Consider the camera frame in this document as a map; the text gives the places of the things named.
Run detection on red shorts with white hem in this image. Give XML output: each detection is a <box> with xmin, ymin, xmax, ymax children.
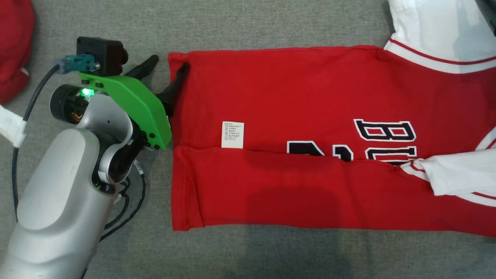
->
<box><xmin>0</xmin><ymin>0</ymin><xmax>35</xmax><ymax>148</ymax></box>

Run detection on black cable with teal plug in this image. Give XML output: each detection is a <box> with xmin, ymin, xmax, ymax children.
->
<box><xmin>12</xmin><ymin>54</ymin><xmax>96</xmax><ymax>223</ymax></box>

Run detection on red jersey with white trim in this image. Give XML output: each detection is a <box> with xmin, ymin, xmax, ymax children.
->
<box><xmin>169</xmin><ymin>0</ymin><xmax>496</xmax><ymax>238</ymax></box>

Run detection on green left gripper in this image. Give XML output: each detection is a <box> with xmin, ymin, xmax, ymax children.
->
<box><xmin>79</xmin><ymin>55</ymin><xmax>190</xmax><ymax>150</ymax></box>

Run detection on thin black labelled cable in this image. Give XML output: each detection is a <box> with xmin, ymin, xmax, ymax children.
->
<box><xmin>81</xmin><ymin>159</ymin><xmax>146</xmax><ymax>279</ymax></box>

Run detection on grey fabric padded bench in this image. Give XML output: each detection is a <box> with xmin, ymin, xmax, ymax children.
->
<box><xmin>0</xmin><ymin>0</ymin><xmax>496</xmax><ymax>279</ymax></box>

